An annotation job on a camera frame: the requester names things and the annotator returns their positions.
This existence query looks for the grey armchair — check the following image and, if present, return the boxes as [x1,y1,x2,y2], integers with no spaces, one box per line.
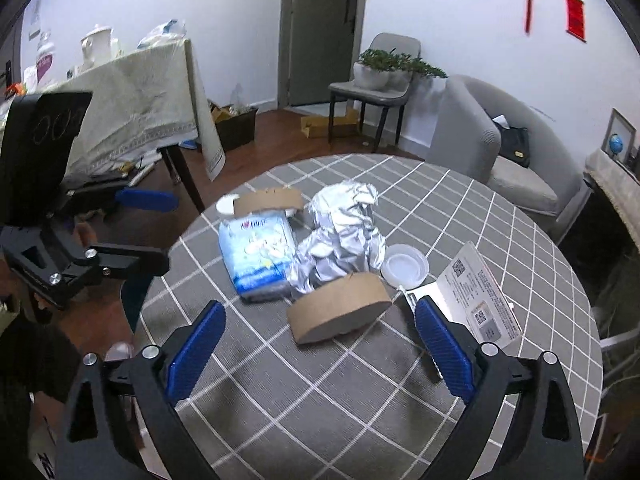
[425,75,593,241]

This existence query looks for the white ceramic jar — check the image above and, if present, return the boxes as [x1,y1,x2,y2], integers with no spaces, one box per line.
[80,24,123,71]

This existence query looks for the clear plastic lid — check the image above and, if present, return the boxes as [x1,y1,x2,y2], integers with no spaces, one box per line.
[380,243,430,290]

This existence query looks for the grey checked tablecloth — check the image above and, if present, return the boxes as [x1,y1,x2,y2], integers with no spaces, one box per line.
[122,152,603,480]

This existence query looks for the potted green plant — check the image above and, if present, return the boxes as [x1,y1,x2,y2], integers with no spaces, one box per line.
[353,47,448,92]

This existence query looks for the grey chair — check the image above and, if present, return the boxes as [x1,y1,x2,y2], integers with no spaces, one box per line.
[327,32,422,153]

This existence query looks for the picture frame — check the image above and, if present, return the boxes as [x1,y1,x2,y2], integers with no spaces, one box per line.
[602,107,637,161]

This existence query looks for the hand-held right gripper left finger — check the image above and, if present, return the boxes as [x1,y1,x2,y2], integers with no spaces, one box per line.
[52,300,236,480]

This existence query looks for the grey door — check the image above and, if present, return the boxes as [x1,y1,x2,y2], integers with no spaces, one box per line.
[287,0,368,108]

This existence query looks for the beige patterned tablecloth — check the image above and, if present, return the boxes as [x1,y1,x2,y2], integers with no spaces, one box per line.
[20,37,226,183]

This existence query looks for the white plastic bag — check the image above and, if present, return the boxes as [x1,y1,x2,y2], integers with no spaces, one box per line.
[136,19,188,51]

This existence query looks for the black bag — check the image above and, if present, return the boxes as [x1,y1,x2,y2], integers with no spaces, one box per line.
[492,120,532,168]

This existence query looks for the brown cardboard ring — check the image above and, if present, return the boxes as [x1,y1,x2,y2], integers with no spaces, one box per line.
[286,271,393,345]
[235,187,305,218]

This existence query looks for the flat cardboard box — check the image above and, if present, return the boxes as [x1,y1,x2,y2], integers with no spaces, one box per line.
[300,109,361,139]

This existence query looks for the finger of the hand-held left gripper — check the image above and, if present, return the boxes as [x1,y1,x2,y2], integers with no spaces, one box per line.
[62,182,181,216]
[70,241,171,281]

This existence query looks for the dark wooden table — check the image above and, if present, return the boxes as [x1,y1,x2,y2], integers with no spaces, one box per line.
[159,145,206,213]

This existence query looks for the black storage box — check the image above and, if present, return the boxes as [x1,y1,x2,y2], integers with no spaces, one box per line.
[212,102,260,153]

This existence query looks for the silver foil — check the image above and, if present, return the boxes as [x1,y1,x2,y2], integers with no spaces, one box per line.
[289,180,388,295]

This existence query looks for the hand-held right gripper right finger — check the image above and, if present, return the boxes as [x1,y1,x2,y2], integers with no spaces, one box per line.
[412,295,586,480]

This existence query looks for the blue tissue packet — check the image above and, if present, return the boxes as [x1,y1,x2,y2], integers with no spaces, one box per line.
[218,210,297,303]

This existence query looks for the red hanging scroll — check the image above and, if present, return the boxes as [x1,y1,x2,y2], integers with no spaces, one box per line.
[564,0,587,42]

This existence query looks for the white paper packet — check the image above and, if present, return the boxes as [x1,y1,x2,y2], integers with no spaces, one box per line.
[400,241,523,356]

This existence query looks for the small white lid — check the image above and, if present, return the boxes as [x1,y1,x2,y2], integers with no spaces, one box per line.
[216,194,242,218]

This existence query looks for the beige fringed desk cloth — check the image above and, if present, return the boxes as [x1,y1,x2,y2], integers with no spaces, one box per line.
[584,147,640,251]

